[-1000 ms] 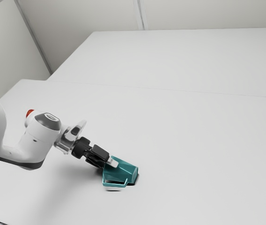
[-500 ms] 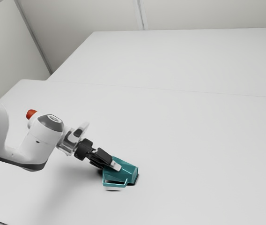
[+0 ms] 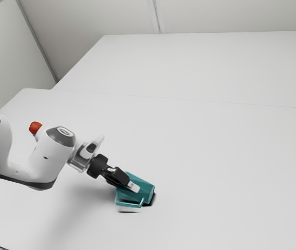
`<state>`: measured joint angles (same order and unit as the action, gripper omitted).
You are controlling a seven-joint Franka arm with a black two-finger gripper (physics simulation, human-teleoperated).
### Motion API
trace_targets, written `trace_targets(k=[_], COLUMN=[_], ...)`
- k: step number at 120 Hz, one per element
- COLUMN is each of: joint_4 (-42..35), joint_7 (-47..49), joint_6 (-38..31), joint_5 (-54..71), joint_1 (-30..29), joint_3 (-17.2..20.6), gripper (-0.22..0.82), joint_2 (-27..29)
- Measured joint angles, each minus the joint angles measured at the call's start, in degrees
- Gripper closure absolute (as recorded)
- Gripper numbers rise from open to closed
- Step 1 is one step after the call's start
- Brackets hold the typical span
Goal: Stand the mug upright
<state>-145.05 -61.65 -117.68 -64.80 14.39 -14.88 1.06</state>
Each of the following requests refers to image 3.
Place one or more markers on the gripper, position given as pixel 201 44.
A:
pixel 98 165

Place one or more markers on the teal faceted mug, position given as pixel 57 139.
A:
pixel 140 194

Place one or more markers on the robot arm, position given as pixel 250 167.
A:
pixel 46 156

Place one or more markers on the red round fruit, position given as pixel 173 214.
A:
pixel 35 127

